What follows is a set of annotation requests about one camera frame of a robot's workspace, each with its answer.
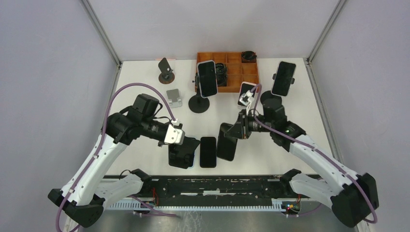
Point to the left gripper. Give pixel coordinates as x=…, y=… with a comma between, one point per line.
x=186, y=138

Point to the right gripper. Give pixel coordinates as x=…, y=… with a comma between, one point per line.
x=241, y=129

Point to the white folding phone stand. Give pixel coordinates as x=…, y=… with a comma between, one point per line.
x=174, y=98

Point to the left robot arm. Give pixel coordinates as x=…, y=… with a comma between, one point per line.
x=82, y=199

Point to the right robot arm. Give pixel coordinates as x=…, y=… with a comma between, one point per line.
x=351, y=197

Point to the blue case phone on table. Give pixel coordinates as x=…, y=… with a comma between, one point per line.
x=190, y=160

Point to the black round phone stand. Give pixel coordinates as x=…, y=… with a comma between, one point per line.
x=197, y=103

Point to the brown base phone stand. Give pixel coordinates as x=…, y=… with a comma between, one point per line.
x=166, y=76

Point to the orange compartment tray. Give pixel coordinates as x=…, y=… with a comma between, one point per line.
x=237, y=71

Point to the black round object in tray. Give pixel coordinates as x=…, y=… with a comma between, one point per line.
x=248, y=57

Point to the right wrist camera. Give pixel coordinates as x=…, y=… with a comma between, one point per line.
x=246, y=99

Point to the white slotted cable duct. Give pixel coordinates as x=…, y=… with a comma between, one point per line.
x=132, y=204

